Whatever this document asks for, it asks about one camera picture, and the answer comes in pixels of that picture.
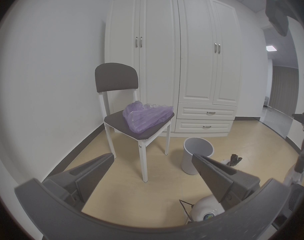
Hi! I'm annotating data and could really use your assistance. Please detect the grey padded white chair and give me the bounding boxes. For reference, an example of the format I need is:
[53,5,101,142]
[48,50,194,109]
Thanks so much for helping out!
[95,63,175,184]

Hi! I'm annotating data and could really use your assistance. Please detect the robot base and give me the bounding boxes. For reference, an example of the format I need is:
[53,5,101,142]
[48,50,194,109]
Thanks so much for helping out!
[188,156,304,232]

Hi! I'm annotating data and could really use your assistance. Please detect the pale grey trash bin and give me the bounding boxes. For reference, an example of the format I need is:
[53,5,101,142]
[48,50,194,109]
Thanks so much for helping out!
[181,137,214,175]

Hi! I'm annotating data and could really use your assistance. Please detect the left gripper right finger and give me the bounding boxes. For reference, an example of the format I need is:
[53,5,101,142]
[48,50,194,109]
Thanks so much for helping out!
[192,153,261,211]

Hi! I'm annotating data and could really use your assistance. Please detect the black cable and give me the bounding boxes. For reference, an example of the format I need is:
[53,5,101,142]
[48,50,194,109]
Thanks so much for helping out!
[179,199,194,222]

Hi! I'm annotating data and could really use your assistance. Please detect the grey curtain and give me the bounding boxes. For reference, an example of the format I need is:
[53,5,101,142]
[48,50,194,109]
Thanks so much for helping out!
[269,66,299,112]

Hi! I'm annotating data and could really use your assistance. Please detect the crumpled black plastic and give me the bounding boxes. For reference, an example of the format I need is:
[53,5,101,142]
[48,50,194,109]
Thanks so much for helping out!
[230,154,243,167]

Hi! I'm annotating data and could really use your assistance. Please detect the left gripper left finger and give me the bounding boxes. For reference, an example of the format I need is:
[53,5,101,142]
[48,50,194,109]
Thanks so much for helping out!
[42,153,115,213]

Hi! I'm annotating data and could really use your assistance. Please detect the white wardrobe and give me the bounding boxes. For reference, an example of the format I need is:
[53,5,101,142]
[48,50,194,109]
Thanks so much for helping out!
[104,0,242,137]

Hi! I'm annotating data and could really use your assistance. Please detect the purple plastic bag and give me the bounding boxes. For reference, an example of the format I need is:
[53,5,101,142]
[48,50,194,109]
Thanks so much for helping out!
[122,100,174,134]

